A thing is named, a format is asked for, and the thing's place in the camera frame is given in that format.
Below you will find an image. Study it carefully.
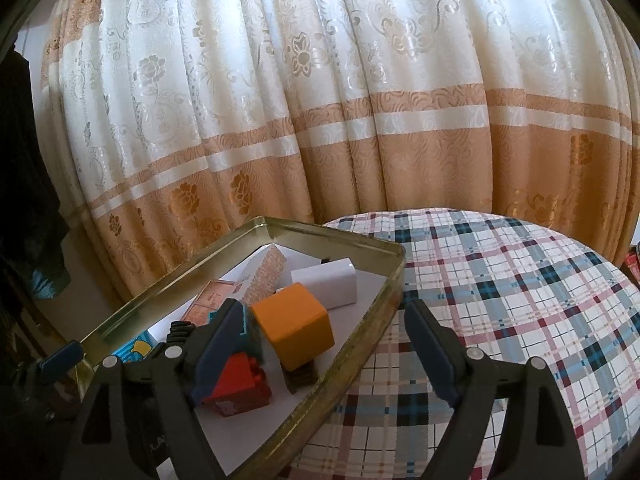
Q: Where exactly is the plaid tablecloth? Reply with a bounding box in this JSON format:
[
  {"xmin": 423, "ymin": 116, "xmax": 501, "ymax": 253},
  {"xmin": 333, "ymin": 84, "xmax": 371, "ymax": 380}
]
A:
[{"xmin": 282, "ymin": 208, "xmax": 639, "ymax": 479}]

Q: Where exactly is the brown wooden comb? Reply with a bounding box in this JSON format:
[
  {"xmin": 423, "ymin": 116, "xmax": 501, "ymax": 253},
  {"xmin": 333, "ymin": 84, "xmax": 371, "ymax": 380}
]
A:
[{"xmin": 281, "ymin": 360, "xmax": 318, "ymax": 394}]

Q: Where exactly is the red toy block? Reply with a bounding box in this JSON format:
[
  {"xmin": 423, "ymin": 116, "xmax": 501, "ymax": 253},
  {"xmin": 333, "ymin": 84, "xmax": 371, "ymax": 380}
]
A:
[{"xmin": 202, "ymin": 352, "xmax": 271, "ymax": 417}]

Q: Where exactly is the red snack package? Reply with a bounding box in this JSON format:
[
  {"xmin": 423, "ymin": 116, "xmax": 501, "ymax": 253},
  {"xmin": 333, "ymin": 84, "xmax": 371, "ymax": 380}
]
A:
[{"xmin": 620, "ymin": 244, "xmax": 640, "ymax": 281}]

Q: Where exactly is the cream and tan curtain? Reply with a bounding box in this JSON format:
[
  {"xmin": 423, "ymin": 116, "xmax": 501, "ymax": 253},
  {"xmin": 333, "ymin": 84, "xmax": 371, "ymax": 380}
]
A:
[{"xmin": 37, "ymin": 0, "xmax": 639, "ymax": 299}]

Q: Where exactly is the orange cube block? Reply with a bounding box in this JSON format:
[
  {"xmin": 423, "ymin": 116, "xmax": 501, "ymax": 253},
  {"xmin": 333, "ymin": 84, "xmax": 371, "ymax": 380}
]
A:
[{"xmin": 250, "ymin": 283, "xmax": 335, "ymax": 370}]

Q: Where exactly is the teal toy brick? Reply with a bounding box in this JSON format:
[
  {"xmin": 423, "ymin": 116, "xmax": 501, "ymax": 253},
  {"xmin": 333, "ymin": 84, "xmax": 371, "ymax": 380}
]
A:
[{"xmin": 238, "ymin": 306, "xmax": 264, "ymax": 364}]

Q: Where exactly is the white box red seal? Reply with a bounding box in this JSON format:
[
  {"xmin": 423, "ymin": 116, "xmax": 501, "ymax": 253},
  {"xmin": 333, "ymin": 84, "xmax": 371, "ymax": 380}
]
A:
[{"xmin": 229, "ymin": 244, "xmax": 320, "ymax": 307}]

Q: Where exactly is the gold metal tin tray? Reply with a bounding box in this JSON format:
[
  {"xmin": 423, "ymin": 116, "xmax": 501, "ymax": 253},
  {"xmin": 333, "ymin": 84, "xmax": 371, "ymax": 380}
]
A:
[{"xmin": 63, "ymin": 217, "xmax": 405, "ymax": 479}]

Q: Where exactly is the white rounded box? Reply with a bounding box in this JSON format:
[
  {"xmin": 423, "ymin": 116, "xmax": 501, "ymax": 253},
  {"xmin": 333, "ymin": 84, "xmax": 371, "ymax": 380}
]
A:
[{"xmin": 291, "ymin": 258, "xmax": 357, "ymax": 310}]

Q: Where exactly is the blue puzzle toy tray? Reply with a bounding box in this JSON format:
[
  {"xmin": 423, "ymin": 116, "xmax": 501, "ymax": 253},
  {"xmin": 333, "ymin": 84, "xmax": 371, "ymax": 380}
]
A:
[{"xmin": 114, "ymin": 330, "xmax": 157, "ymax": 363}]

